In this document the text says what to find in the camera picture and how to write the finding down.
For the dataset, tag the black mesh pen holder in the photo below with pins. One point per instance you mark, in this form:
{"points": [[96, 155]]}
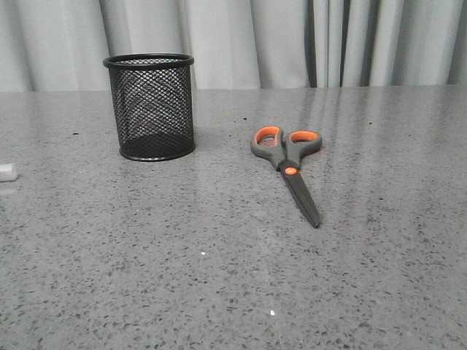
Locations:
{"points": [[152, 102]]}

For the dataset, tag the pink pen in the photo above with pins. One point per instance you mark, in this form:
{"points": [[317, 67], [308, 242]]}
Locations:
{"points": [[8, 172]]}

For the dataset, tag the white curtain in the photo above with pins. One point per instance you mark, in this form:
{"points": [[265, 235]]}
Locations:
{"points": [[60, 45]]}

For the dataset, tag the grey orange scissors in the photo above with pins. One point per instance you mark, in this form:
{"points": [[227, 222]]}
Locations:
{"points": [[285, 152]]}

